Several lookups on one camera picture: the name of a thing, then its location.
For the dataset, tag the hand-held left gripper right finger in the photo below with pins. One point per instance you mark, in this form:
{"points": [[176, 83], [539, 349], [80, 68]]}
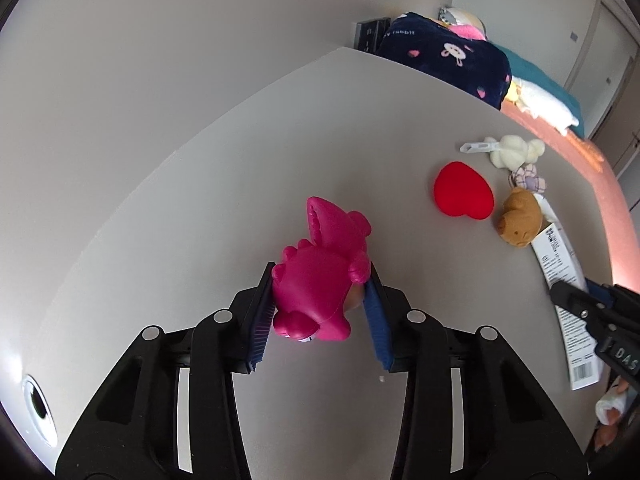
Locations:
{"points": [[375, 325]]}

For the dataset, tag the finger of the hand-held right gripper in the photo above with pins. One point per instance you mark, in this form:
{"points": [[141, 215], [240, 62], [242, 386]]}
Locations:
{"points": [[575, 302], [625, 300]]}

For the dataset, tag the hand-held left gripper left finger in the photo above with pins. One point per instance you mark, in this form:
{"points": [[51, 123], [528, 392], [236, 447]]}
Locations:
{"points": [[260, 330]]}

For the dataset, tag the white cardboard box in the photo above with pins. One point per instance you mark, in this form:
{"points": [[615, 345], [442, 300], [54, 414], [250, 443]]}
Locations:
{"points": [[560, 265]]}

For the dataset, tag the pink dinosaur toy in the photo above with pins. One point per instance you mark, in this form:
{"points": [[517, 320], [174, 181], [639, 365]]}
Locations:
{"points": [[320, 280]]}

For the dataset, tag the person's right hand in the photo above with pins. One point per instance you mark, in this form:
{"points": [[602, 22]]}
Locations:
{"points": [[612, 405]]}

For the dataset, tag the brown plush bear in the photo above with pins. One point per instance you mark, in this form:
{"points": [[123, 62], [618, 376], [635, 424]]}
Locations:
{"points": [[520, 215]]}

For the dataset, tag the pink bed sheet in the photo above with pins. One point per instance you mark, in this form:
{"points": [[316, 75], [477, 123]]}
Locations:
{"points": [[600, 185]]}

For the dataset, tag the small purple cloth toy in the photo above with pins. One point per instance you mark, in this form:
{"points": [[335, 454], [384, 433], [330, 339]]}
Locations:
{"points": [[530, 180]]}

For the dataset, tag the red heart toy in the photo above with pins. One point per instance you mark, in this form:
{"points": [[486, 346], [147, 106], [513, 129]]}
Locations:
{"points": [[462, 190]]}

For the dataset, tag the white plush rabbit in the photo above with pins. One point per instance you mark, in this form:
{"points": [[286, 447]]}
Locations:
{"points": [[510, 152]]}

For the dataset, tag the white plastic clip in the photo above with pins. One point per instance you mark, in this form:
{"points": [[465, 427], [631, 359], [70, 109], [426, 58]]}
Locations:
{"points": [[475, 147]]}

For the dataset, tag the white plush goose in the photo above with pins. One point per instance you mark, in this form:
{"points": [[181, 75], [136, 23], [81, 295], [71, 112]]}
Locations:
{"points": [[545, 102]]}

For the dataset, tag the teal pillow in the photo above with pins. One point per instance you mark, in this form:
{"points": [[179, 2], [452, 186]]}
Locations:
{"points": [[545, 85]]}

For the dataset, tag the white wardrobe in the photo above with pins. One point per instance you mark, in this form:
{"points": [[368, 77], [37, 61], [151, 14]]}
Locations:
{"points": [[605, 70]]}

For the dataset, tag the navy rabbit print blanket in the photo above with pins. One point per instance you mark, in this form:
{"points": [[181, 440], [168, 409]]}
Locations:
{"points": [[450, 60]]}

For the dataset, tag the black power strip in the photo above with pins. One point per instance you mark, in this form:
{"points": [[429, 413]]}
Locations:
{"points": [[367, 35]]}

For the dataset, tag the pink plush toy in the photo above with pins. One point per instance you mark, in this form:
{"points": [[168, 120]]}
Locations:
{"points": [[470, 31]]}

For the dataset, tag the checkered pillow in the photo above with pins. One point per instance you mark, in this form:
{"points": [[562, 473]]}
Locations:
{"points": [[457, 14]]}

